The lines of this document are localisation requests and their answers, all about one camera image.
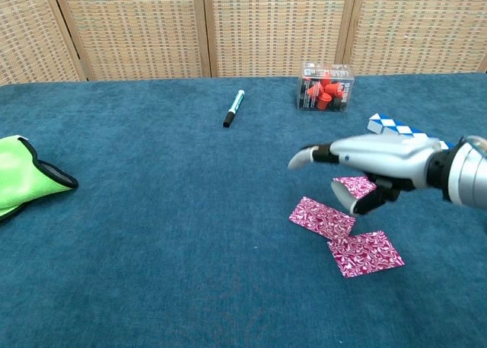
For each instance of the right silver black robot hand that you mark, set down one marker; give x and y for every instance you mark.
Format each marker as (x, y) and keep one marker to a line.
(380, 154)

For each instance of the pink patterned playing card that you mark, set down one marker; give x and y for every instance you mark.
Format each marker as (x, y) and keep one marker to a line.
(365, 254)
(357, 184)
(321, 216)

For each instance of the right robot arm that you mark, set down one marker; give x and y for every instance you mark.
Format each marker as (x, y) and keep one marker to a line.
(468, 173)

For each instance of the blue white snake puzzle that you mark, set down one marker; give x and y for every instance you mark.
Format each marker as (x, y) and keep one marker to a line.
(395, 129)

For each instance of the clear box of red pieces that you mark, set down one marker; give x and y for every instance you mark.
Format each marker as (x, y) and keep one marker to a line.
(325, 89)

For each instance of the woven rattan screen panel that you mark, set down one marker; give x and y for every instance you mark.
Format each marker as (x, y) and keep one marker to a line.
(30, 32)
(277, 24)
(137, 28)
(418, 24)

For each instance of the green white marker pen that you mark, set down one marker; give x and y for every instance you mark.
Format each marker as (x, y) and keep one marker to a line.
(235, 106)

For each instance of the dark teal table mat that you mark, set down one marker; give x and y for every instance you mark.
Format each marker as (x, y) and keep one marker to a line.
(171, 230)

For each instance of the green microfiber cloth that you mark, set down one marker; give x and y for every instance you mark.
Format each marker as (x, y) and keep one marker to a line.
(26, 173)

